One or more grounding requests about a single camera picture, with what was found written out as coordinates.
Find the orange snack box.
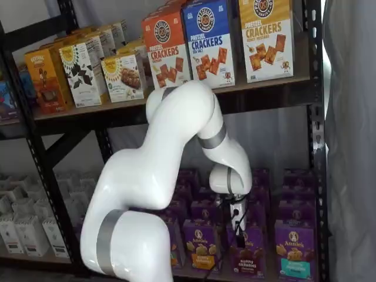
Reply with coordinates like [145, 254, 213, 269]
[23, 46, 74, 115]

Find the white stand-up pouch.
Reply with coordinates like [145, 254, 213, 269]
[42, 217, 72, 258]
[15, 215, 49, 257]
[0, 218, 25, 255]

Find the orange pretzel crackers box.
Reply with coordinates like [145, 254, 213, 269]
[141, 11, 193, 90]
[149, 0, 185, 18]

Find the purple box brown patch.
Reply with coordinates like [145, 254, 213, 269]
[227, 224, 267, 278]

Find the wooden shelf board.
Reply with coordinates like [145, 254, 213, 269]
[31, 74, 311, 122]

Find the blue snack bag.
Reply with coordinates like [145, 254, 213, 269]
[0, 80, 19, 122]

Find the grey curtain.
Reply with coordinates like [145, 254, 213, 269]
[322, 0, 376, 282]

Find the yellow white almond bar box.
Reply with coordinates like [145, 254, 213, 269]
[116, 39, 148, 78]
[100, 53, 147, 104]

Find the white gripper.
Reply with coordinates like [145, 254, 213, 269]
[230, 200, 248, 249]

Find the blue pretzel crackers box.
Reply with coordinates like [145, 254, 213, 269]
[180, 0, 237, 90]

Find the purple Annie's box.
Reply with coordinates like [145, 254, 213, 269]
[164, 200, 190, 221]
[248, 202, 271, 229]
[277, 200, 317, 223]
[250, 186, 271, 205]
[178, 168, 201, 189]
[280, 184, 317, 204]
[190, 200, 220, 224]
[197, 186, 219, 204]
[175, 184, 198, 204]
[283, 168, 316, 189]
[251, 168, 270, 189]

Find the purple box green patch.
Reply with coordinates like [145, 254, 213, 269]
[168, 217, 187, 270]

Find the purple box orange patch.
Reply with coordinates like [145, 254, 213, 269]
[182, 219, 222, 272]

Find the white Sweet Thins box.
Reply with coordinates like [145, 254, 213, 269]
[58, 42, 102, 108]
[83, 31, 104, 64]

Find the black metal shelving rack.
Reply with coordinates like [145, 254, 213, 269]
[0, 0, 329, 282]

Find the purple box teal patch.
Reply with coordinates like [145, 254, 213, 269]
[274, 219, 318, 280]

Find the yellow pretzel crackers box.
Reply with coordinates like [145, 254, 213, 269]
[238, 0, 296, 84]

